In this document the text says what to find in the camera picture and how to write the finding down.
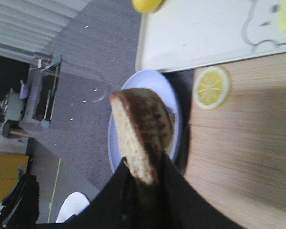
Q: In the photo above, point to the wooden cutting board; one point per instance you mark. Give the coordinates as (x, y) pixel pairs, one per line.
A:
(237, 155)

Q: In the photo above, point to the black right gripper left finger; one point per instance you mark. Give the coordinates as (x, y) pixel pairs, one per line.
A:
(112, 208)

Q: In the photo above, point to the lemon slice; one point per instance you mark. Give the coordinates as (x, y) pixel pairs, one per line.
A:
(211, 87)

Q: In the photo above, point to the yellow cabinet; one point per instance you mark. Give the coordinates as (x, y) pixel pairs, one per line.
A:
(12, 167)

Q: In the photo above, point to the white rectangular tray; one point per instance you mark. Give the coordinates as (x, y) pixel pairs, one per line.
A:
(186, 34)

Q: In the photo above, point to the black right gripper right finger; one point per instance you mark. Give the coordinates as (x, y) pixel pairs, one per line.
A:
(173, 204)

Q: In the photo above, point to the bread slice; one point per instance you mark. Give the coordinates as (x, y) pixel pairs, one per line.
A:
(144, 129)

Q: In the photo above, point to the light blue round plate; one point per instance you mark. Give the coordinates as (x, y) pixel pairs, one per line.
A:
(154, 80)

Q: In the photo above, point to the background equipment cart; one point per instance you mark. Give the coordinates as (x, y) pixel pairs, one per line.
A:
(35, 100)

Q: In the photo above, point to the grey-white curtain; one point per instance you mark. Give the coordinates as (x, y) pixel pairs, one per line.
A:
(28, 27)

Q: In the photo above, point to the front yellow lemon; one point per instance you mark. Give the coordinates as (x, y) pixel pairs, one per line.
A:
(146, 6)

